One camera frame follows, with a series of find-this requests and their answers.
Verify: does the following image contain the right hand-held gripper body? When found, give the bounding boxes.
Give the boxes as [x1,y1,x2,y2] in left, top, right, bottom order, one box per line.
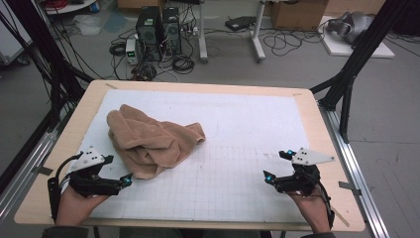
[273,147,335,196]

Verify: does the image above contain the large black computer tower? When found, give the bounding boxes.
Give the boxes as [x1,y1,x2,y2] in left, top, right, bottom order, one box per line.
[136,5,163,62]

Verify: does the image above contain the brown towel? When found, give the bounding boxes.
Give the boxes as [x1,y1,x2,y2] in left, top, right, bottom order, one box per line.
[106,103,207,180]

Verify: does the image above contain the flat black device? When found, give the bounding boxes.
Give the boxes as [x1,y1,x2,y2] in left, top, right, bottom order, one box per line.
[225,15,258,33]

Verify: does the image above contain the white desk frame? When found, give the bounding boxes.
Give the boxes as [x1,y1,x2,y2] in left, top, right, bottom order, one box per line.
[197,0,267,64]

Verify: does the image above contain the white floor board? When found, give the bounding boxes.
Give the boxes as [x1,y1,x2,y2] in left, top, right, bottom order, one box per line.
[318,15,396,60]

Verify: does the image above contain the white foam mat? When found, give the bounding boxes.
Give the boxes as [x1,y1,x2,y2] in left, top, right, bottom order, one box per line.
[67,88,311,223]

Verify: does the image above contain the small coiled black cable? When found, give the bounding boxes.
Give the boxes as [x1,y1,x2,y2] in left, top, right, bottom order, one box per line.
[108,41,128,58]

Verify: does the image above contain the person's right hand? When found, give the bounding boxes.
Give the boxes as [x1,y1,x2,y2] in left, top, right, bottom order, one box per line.
[290,188,332,233]

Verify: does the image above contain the white round table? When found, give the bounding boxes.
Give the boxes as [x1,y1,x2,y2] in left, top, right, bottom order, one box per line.
[43,0,99,16]

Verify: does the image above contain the person's left hand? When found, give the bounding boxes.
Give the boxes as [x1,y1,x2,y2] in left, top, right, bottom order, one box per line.
[55,187,110,227]

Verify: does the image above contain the thin wooden stick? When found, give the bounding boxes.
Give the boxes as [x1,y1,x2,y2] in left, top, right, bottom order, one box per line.
[330,204,351,228]

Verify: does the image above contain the black metal frame strut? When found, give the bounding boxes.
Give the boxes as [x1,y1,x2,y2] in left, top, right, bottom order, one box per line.
[310,0,420,144]
[0,0,95,133]

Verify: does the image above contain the white power supply unit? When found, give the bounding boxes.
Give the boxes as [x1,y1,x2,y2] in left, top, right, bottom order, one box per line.
[125,38,142,65]

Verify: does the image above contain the grey tape piece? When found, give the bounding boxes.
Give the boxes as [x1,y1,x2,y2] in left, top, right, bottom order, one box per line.
[338,180,363,196]

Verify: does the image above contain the aluminium rail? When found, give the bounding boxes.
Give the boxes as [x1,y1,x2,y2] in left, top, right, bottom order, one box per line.
[318,104,392,238]
[0,130,62,220]

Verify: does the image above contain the black tape piece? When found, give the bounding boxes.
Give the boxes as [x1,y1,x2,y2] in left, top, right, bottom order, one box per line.
[34,166,54,177]

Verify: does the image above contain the loose black floor cables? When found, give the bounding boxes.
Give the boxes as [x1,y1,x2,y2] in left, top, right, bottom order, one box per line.
[262,28,327,58]

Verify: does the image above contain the clear plastic sheet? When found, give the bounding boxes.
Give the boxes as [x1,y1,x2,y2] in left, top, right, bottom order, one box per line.
[72,14,104,37]

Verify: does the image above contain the grey bag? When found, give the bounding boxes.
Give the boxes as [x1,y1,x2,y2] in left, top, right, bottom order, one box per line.
[326,11,376,45]

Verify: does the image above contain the large cardboard box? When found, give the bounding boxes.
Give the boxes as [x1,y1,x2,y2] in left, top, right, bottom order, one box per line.
[270,0,330,32]

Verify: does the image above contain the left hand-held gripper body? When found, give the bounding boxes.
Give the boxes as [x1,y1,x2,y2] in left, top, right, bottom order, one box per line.
[67,147,122,198]

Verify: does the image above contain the slim black computer tower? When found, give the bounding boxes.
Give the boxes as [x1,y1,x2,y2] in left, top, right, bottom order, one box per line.
[161,7,182,56]

